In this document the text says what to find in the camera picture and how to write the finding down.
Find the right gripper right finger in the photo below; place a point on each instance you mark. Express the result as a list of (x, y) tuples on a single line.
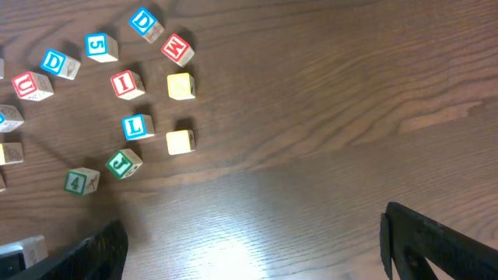
[(410, 242)]

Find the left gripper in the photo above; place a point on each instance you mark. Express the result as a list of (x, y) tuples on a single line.
[(11, 264)]

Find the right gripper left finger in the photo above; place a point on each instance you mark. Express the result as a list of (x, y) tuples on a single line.
[(101, 256)]

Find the blue T block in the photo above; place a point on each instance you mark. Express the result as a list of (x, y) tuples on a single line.
[(32, 250)]

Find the green 4 block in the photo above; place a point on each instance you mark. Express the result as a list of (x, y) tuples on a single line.
[(81, 181)]

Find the green J block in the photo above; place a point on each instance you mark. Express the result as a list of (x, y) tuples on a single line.
[(124, 163)]

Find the yellow C block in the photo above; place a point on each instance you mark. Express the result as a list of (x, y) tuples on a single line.
[(11, 153)]

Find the blue L block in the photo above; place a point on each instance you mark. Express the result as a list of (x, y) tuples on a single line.
[(137, 127)]

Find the yellow G block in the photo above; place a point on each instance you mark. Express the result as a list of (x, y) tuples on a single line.
[(180, 142)]

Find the blue P block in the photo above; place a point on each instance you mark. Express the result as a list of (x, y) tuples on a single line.
[(11, 118)]

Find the red I block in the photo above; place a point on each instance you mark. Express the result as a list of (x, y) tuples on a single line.
[(127, 85)]

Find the red U block upper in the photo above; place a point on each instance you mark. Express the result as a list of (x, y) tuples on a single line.
[(32, 86)]

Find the yellow K block right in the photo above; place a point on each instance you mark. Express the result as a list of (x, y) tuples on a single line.
[(181, 86)]

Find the blue D block left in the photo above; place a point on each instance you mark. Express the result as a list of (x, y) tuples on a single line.
[(60, 64)]

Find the blue d block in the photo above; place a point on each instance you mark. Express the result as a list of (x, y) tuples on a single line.
[(146, 25), (60, 64)]

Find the blue 5 block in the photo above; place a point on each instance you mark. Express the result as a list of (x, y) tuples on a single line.
[(101, 47)]

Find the red M block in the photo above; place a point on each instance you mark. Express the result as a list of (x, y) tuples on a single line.
[(178, 50)]

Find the blue D block right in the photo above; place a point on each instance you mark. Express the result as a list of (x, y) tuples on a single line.
[(146, 25)]

